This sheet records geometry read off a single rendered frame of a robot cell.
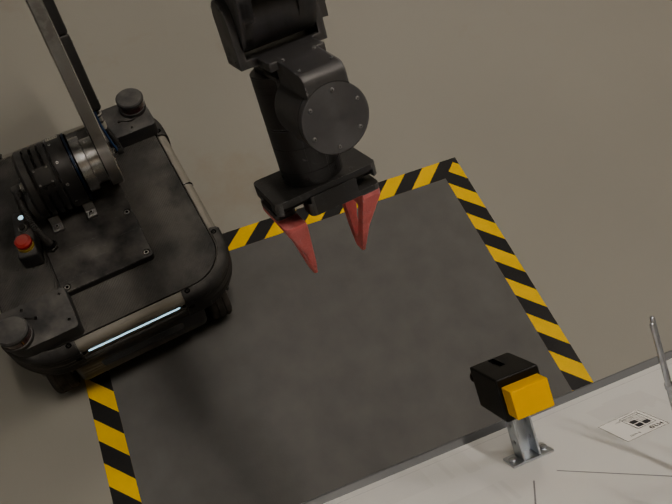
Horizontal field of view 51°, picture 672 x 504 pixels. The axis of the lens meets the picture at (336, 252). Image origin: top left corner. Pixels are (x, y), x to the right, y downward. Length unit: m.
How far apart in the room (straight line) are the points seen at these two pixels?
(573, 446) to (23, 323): 1.16
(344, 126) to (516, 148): 1.67
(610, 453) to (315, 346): 1.16
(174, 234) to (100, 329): 0.28
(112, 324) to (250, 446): 0.43
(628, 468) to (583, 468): 0.04
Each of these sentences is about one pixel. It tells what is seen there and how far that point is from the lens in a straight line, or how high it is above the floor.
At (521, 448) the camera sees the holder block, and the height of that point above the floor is 0.95.
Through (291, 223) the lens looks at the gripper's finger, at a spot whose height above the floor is 1.12.
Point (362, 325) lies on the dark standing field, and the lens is 1.82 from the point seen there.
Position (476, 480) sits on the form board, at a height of 0.94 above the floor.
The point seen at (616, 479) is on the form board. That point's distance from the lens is 0.70.
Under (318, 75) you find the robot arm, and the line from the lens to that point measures 0.53.
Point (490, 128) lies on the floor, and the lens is 2.23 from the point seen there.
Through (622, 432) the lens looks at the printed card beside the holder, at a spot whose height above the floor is 0.96.
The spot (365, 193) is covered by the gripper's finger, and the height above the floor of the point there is 1.12.
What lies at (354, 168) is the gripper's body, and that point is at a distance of 0.65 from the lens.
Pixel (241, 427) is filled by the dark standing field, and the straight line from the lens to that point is 1.74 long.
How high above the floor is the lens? 1.65
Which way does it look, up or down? 59 degrees down
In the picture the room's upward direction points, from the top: straight up
